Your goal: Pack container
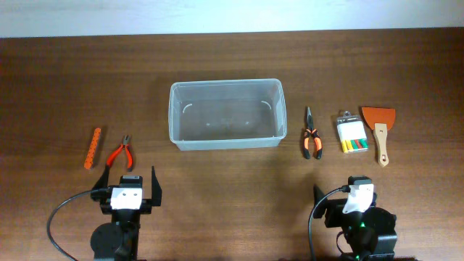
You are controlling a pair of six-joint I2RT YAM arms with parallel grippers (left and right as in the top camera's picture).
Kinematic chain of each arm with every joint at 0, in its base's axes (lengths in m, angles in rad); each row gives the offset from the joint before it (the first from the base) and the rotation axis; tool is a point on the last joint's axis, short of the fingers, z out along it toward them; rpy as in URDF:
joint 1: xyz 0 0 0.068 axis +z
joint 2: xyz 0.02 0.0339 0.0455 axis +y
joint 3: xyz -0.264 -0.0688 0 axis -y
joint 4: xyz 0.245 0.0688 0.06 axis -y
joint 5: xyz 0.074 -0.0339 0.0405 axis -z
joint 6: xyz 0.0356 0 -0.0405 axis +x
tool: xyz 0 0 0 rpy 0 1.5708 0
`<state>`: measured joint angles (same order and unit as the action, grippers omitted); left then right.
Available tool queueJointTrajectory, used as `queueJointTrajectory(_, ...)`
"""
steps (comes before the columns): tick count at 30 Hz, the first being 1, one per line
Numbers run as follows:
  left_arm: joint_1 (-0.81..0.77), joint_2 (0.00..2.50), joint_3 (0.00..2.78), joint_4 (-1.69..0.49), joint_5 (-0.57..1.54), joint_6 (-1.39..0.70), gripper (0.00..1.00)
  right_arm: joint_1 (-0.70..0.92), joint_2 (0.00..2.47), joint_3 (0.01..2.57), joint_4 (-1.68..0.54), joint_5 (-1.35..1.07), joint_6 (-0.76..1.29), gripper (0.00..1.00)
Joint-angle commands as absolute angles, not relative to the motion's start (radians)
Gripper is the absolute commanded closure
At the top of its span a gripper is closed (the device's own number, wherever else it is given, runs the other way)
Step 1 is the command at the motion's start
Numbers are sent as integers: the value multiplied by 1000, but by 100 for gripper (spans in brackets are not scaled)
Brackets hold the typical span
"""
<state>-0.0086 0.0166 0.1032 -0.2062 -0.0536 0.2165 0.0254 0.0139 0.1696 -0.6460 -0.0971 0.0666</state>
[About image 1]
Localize small red-handled pliers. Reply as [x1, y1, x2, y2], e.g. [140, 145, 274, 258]
[106, 135, 134, 172]

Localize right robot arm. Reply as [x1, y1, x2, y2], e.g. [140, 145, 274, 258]
[308, 176, 397, 261]

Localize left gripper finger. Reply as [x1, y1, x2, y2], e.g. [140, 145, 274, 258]
[92, 165, 109, 190]
[151, 166, 162, 207]

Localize orange scraper wooden handle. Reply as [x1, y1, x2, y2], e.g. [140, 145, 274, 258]
[361, 107, 396, 167]

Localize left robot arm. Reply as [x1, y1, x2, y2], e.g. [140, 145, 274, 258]
[91, 167, 162, 260]

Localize orange black long-nose pliers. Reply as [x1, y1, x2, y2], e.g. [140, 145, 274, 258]
[303, 107, 323, 160]

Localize orange perforated strip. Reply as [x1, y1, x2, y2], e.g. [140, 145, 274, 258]
[83, 128, 102, 170]

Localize clear plastic container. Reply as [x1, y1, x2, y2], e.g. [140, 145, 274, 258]
[168, 78, 287, 151]

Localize clear box coloured tubes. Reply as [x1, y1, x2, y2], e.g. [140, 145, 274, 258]
[336, 111, 368, 154]

